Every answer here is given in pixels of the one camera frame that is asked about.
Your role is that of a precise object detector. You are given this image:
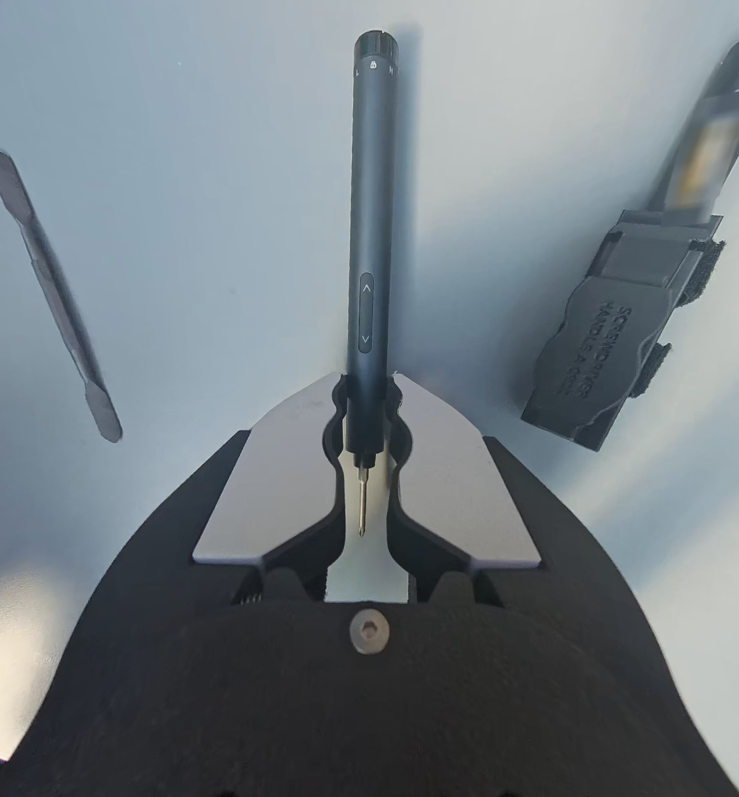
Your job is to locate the black electric screwdriver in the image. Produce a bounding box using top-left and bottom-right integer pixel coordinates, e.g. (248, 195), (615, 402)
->
(343, 30), (401, 541)

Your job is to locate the grey desk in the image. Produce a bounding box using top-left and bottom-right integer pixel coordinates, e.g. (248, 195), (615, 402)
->
(0, 0), (739, 763)

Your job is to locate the thin black pry tool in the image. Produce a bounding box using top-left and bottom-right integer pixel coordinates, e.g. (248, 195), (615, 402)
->
(0, 149), (124, 444)

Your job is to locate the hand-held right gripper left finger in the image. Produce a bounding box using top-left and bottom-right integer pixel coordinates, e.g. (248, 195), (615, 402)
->
(192, 372), (348, 567)

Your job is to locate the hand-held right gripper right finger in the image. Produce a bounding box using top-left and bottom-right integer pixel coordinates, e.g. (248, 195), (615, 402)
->
(387, 372), (542, 570)

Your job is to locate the black tool with yellow label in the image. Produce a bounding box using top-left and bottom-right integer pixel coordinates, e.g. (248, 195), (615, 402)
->
(520, 25), (739, 452)

